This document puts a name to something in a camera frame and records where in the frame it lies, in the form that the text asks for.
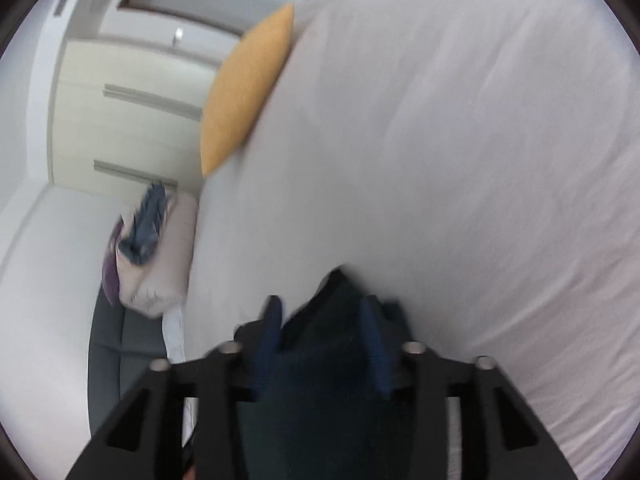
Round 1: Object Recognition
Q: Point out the dark green sweater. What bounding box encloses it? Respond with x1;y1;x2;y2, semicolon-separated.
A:
234;267;417;480

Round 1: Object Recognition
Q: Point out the white quilt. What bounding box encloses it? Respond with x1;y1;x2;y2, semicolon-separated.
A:
162;304;202;447

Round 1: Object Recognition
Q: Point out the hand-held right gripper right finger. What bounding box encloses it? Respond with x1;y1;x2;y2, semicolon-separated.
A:
360;295;577;480

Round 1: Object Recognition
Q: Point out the bed with white sheet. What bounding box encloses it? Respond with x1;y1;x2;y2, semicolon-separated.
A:
181;0;640;480

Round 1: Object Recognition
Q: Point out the purple pillow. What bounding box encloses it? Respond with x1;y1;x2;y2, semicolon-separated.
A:
102;220;124;307

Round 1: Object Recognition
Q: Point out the blue-grey cloth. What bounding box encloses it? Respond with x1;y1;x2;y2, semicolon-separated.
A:
120;182;169;266

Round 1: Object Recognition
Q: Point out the cream wardrobe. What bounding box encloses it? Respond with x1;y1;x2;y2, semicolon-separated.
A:
50;0;244;199

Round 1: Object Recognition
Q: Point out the folded beige duvet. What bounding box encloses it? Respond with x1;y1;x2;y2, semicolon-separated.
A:
105;191;199;319

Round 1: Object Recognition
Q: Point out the dark grey headboard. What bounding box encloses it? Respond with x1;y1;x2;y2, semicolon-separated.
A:
87;289;187;442

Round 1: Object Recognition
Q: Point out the yellow pillow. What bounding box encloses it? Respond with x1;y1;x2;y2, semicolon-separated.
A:
200;2;296;179

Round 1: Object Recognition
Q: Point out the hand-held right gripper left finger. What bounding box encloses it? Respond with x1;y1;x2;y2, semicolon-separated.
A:
65;295;284;480

